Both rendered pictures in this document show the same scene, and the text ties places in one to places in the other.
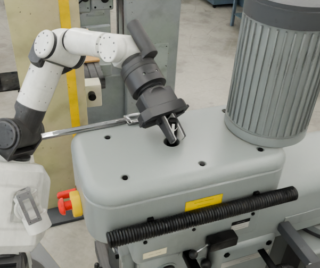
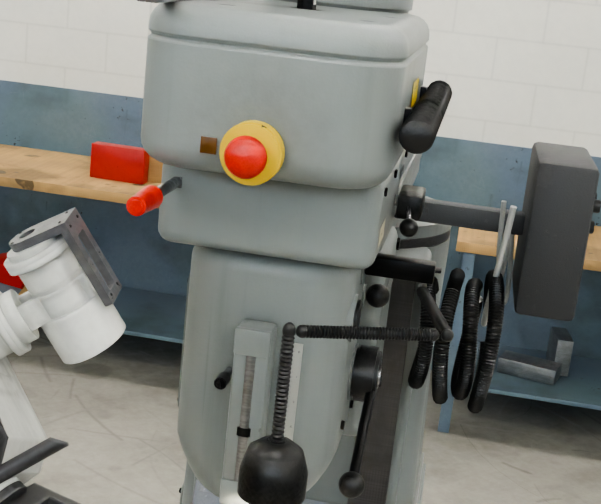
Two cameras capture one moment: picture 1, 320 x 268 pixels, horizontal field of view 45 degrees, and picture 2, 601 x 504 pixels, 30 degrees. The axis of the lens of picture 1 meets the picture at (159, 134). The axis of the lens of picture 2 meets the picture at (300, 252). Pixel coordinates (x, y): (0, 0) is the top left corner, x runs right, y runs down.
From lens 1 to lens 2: 1.16 m
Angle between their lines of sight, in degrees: 57
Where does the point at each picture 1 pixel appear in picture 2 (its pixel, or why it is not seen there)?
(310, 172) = not seen: hidden behind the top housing
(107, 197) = (399, 37)
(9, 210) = not seen: outside the picture
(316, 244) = (414, 253)
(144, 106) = not seen: outside the picture
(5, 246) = (25, 441)
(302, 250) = (466, 207)
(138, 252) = (377, 225)
